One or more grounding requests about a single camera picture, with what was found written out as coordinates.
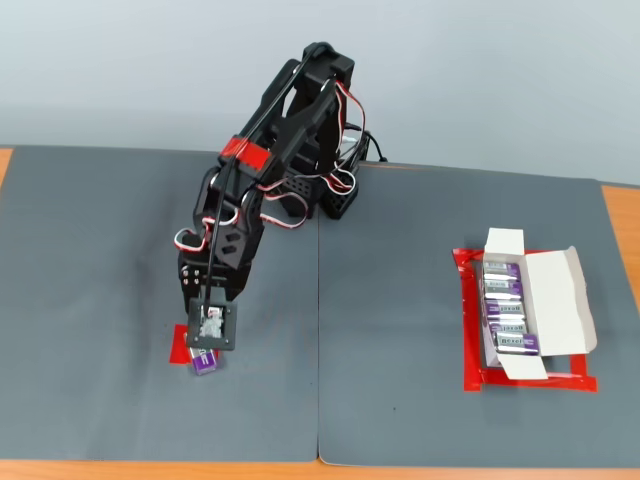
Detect red tape frame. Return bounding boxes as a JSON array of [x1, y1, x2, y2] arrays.
[[452, 246, 600, 394]]

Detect red tape patch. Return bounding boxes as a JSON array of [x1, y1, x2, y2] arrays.
[[168, 323, 222, 370]]

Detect grey rubber mat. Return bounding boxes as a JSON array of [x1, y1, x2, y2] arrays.
[[317, 162, 640, 469], [0, 145, 321, 462]]

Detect red tape band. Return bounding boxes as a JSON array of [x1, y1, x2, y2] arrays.
[[222, 135, 272, 172]]

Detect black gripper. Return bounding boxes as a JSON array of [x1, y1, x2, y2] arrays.
[[177, 238, 255, 301]]

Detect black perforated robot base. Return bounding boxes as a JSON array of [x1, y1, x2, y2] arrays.
[[277, 172, 359, 222]]

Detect white cardboard box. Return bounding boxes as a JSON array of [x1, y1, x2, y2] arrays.
[[481, 227, 599, 382]]

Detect red white servo wires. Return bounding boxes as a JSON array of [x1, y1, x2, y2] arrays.
[[173, 79, 367, 254]]

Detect black camera cable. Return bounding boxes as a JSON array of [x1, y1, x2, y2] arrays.
[[202, 43, 389, 314]]

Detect black table clamp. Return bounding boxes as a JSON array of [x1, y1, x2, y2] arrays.
[[344, 127, 374, 171]]

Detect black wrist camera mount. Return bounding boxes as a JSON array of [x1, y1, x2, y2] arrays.
[[186, 297, 239, 350]]

